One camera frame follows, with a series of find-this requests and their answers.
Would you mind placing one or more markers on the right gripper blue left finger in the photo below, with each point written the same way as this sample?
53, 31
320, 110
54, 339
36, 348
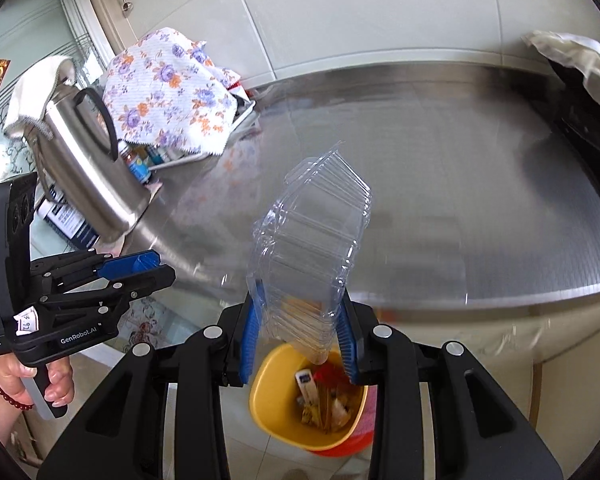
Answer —
249, 333

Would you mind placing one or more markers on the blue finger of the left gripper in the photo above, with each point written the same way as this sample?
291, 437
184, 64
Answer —
126, 285
130, 263

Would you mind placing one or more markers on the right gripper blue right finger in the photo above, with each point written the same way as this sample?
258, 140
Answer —
348, 334

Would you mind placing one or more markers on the clear plastic clamshell container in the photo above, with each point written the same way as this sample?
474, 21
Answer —
304, 249

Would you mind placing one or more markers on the red foil tea packet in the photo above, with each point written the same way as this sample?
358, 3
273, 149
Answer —
330, 375

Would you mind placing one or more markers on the white ointment tube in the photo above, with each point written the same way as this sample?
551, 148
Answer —
307, 387

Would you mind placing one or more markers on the amber cellophane wrapper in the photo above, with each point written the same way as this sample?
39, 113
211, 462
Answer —
328, 412

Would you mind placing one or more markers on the yellow trash bin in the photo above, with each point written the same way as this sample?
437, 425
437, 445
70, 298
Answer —
276, 402

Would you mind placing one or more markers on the red bucket under bin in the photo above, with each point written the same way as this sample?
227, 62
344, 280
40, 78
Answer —
362, 436

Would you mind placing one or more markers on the stainless steel kettle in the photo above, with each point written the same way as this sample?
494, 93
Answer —
75, 145

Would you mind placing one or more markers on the floral dish cloth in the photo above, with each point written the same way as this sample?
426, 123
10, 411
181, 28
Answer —
159, 75

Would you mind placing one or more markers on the black gas stove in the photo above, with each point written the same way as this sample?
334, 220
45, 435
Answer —
579, 118

